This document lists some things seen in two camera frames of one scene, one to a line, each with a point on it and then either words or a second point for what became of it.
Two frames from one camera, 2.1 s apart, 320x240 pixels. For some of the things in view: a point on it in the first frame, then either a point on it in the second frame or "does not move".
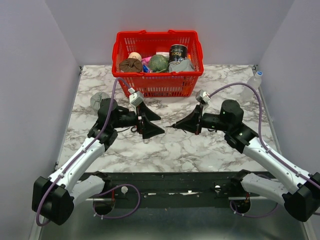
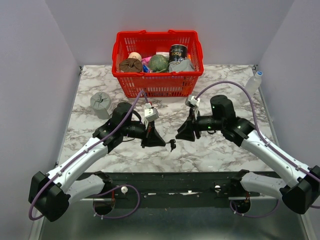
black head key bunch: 173,126 -> 173,145
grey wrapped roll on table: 96,98 does not move
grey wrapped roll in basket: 180,65 does not move
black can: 177,52 does not move
